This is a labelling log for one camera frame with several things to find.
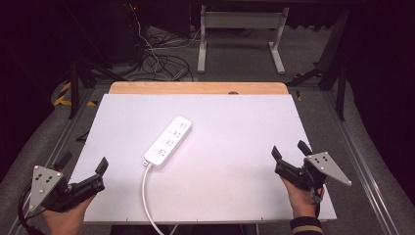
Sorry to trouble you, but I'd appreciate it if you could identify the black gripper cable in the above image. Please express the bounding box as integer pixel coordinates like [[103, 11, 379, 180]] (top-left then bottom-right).
[[310, 186, 326, 219], [17, 184, 47, 235]]

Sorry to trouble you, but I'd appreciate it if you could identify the aluminium floor rail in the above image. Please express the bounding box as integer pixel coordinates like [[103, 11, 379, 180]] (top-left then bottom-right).
[[321, 89, 401, 235], [5, 87, 96, 235]]

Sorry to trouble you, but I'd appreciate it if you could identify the white power strip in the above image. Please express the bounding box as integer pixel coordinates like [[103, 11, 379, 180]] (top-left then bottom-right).
[[143, 116, 193, 169]]

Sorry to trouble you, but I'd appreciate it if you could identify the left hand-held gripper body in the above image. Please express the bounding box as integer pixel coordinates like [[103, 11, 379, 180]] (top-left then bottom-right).
[[27, 164, 107, 213]]

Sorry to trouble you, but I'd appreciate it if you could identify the white board sheet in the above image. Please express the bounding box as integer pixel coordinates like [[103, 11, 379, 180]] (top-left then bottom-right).
[[69, 93, 338, 224]]

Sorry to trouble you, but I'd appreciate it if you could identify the white metal table frame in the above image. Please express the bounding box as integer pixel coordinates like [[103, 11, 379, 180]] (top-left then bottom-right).
[[196, 4, 291, 75]]

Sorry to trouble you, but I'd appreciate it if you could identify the white power strip cable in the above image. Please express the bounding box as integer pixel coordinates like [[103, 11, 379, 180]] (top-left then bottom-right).
[[141, 163, 166, 235]]

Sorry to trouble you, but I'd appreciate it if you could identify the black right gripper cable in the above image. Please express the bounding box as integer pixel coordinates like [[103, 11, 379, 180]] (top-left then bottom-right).
[[310, 186, 326, 219]]

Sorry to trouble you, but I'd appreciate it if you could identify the black metal stand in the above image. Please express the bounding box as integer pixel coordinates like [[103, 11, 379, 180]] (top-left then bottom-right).
[[286, 6, 350, 122], [66, 53, 129, 120]]

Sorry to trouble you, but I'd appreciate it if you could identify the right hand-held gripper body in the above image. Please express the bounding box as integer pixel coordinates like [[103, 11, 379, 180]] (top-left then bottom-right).
[[274, 151, 353, 194]]

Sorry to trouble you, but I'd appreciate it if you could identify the tangle of floor cables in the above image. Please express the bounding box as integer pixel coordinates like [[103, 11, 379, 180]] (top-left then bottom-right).
[[125, 3, 204, 82]]

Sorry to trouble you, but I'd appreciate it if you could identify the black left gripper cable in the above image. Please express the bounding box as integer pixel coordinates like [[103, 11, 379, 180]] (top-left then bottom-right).
[[17, 184, 47, 235]]

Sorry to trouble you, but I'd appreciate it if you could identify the person's left hand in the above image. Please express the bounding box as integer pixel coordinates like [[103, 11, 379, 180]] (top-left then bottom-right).
[[42, 193, 98, 235]]

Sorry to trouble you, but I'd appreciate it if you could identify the yellow black hazard tape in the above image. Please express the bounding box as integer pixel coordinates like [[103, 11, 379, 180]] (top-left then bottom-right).
[[53, 81, 98, 108]]

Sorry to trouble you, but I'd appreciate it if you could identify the person's right hand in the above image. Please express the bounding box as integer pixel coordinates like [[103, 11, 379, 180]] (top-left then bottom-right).
[[280, 176, 326, 219]]

